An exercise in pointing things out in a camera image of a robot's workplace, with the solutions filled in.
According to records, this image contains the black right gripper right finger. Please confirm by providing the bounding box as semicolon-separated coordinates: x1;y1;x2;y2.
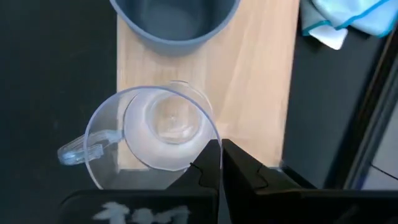
221;138;398;224

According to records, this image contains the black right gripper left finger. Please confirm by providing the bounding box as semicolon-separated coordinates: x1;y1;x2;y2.
58;139;222;224

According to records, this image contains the clear plastic cup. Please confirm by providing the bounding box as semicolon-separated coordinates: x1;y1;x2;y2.
57;80;223;191

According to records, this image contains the grey mug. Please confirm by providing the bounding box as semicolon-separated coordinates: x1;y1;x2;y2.
108;0;242;57

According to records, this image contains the light blue cloth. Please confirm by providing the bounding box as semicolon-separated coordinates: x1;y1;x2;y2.
299;0;398;51

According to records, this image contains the black aluminium table frame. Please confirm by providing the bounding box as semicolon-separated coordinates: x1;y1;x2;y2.
321;26;398;191

